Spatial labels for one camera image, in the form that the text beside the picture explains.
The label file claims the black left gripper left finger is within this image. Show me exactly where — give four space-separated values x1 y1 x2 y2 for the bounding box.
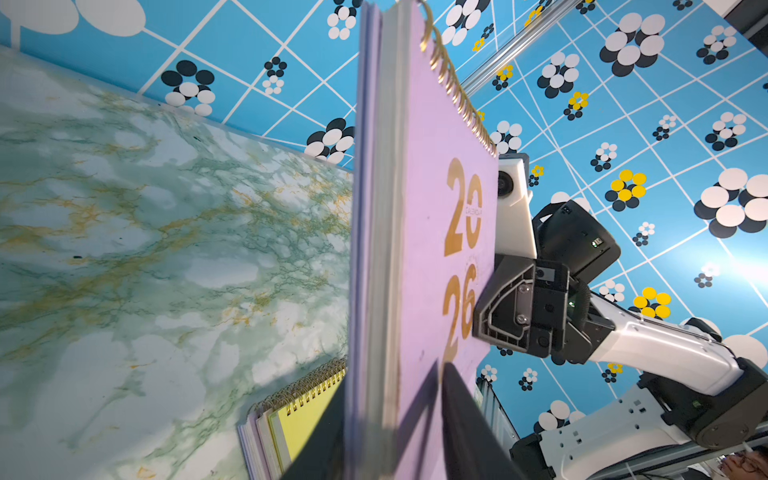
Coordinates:
281 380 346 480

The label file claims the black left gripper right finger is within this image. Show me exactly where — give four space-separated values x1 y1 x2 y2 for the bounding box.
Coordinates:
441 363 525 479

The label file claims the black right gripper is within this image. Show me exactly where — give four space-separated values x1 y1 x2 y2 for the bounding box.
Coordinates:
472 254 615 365

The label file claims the green calendar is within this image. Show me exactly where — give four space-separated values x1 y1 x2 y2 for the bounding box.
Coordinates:
267 366 346 473

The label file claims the pink calendar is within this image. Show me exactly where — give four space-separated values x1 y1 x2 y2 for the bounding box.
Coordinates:
255 408 282 479

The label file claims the purple calendar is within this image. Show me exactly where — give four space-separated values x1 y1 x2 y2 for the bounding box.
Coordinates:
344 1 498 479
237 413 271 480

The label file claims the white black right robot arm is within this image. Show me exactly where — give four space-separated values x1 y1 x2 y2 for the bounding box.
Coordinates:
472 198 767 479

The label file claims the aluminium front rail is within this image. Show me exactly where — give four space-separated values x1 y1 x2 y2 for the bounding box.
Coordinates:
474 377 520 450

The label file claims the aluminium corner post right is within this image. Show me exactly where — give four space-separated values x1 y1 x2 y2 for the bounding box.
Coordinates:
461 0 578 97

